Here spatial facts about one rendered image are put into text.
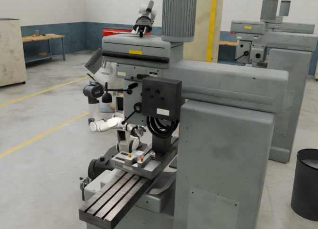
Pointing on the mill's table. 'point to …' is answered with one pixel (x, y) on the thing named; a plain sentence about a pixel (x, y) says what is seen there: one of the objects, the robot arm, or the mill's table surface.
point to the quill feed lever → (134, 111)
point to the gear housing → (127, 70)
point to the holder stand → (160, 143)
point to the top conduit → (136, 57)
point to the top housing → (142, 49)
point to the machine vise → (155, 166)
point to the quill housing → (132, 97)
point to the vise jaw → (130, 158)
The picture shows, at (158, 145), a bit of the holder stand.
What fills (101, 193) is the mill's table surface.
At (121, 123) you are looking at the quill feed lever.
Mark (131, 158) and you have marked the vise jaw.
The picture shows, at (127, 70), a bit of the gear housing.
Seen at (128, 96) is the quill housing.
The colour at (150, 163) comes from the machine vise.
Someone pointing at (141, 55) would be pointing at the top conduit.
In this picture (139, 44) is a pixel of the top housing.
